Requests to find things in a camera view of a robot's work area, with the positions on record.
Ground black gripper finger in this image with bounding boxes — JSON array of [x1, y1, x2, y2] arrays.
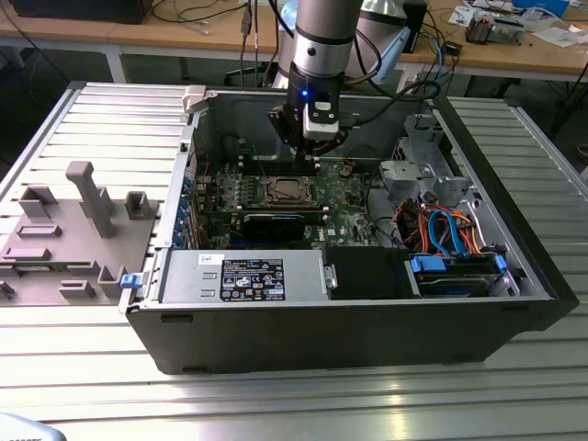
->
[[267, 105, 307, 173], [310, 128, 351, 172]]

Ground copper CPU cooler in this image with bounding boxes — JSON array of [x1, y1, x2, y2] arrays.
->
[[464, 12, 496, 46]]

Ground green motherboard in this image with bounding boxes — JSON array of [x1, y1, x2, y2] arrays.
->
[[195, 158, 401, 252]]

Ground silver metal drive cage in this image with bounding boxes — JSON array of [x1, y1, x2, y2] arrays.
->
[[379, 112, 477, 206]]

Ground small white device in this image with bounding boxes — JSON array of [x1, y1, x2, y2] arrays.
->
[[396, 72, 418, 96]]

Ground grey plastic case latch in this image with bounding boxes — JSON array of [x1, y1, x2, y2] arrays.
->
[[182, 85, 209, 116]]

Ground black graphics card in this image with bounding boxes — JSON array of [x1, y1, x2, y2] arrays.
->
[[241, 211, 307, 243]]

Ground pale blue teach pendant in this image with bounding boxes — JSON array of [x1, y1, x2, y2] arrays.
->
[[369, 26, 411, 84]]

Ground black plastic shroud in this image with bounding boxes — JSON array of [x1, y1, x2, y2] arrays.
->
[[323, 246, 411, 300]]

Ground hard disk in blue carrier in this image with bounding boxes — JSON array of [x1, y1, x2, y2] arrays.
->
[[406, 254, 508, 299]]

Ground grey power supply unit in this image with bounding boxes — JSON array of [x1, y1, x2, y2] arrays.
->
[[158, 250, 330, 304]]

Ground white paper sheet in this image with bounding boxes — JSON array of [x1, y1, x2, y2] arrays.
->
[[535, 25, 588, 48], [448, 3, 481, 27]]

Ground black PC case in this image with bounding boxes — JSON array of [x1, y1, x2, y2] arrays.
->
[[118, 85, 581, 377]]

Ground grey metal box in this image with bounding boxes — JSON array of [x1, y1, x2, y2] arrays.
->
[[493, 17, 526, 46]]

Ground large black box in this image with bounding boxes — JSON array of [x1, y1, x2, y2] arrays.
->
[[8, 0, 149, 26]]

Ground grey parts rack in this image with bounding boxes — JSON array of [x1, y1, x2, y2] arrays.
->
[[0, 160, 163, 307]]

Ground blue cardboard box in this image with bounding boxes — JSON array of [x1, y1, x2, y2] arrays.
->
[[512, 0, 571, 15]]

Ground white rounded device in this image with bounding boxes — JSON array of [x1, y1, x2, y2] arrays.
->
[[0, 412, 64, 441]]

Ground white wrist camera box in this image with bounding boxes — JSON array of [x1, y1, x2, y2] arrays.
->
[[301, 91, 342, 140]]

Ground black camera cable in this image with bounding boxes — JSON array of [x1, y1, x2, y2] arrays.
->
[[344, 80, 442, 125]]

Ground red wire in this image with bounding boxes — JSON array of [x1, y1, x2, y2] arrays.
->
[[395, 204, 431, 247]]

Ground blue wire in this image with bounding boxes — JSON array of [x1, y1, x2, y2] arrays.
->
[[425, 209, 469, 259]]

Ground orange wire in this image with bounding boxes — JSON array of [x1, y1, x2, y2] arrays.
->
[[450, 209, 484, 256]]

